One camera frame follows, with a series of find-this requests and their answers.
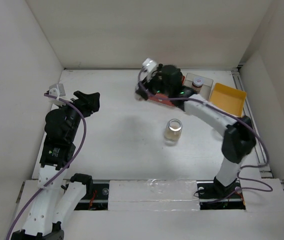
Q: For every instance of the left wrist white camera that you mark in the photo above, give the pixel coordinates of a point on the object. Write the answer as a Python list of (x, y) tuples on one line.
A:
[(58, 92)]

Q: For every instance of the yellow plastic bin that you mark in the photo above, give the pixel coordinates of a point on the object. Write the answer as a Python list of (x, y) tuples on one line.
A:
[(228, 99)]

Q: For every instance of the wrist white camera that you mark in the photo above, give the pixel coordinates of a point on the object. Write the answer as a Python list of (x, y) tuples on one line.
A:
[(149, 66), (58, 92)]

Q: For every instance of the glass jar beige contents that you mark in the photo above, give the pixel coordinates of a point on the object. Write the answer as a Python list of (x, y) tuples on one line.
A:
[(173, 131)]

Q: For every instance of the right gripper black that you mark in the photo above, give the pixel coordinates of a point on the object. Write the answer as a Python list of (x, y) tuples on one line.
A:
[(157, 75)]

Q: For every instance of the clear plastic bin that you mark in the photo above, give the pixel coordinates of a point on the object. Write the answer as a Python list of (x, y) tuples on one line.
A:
[(206, 88)]

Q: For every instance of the silver lid spice jar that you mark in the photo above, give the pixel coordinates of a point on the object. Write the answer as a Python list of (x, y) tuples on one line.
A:
[(197, 84)]

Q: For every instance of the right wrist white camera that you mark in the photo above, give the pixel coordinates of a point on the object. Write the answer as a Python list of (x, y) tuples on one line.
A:
[(149, 66)]

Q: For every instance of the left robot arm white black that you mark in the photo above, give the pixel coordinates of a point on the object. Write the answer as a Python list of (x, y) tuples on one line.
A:
[(44, 215)]

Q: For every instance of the black mounting rail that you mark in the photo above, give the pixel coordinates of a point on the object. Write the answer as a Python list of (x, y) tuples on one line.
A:
[(156, 195)]

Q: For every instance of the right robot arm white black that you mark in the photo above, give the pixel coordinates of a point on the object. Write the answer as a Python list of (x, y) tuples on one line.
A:
[(238, 137)]

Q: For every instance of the red plastic bin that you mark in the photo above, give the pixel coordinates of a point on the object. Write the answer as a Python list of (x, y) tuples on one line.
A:
[(161, 99)]

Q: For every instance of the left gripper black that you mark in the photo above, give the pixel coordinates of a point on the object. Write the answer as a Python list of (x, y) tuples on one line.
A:
[(91, 102)]

